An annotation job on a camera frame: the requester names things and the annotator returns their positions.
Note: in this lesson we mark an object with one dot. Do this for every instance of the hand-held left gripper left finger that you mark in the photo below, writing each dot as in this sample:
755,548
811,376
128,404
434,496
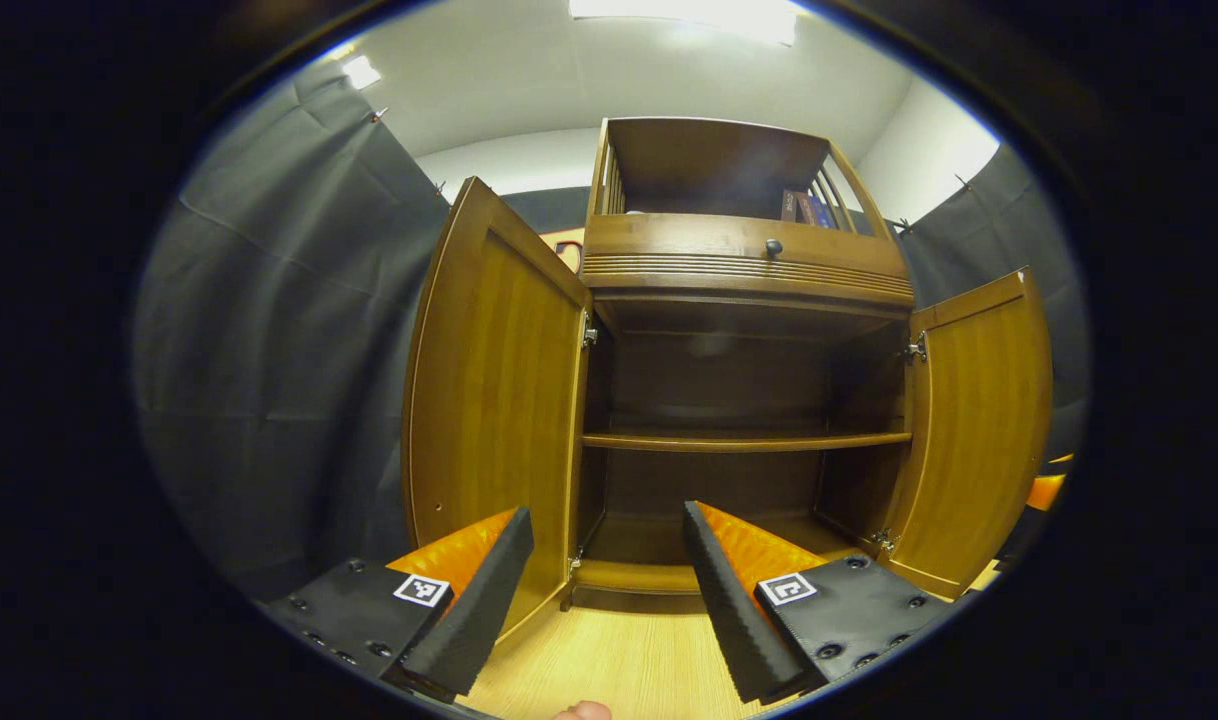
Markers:
474,610

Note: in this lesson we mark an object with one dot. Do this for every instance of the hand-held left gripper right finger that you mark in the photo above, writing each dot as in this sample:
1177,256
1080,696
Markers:
724,610

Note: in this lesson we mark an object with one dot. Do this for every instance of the wooden cabinet door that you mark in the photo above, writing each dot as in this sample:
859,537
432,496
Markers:
979,430
494,400

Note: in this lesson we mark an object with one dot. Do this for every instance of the maroon book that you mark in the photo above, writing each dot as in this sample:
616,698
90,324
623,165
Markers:
803,209

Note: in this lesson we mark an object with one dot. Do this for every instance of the wooden drawer with black knob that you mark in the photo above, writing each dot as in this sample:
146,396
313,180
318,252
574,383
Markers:
669,240

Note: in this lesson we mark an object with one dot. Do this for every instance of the small ceiling light panel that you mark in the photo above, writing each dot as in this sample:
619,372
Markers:
360,72

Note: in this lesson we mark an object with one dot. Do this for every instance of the large ceiling light panel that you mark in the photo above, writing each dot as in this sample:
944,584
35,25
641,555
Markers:
684,15

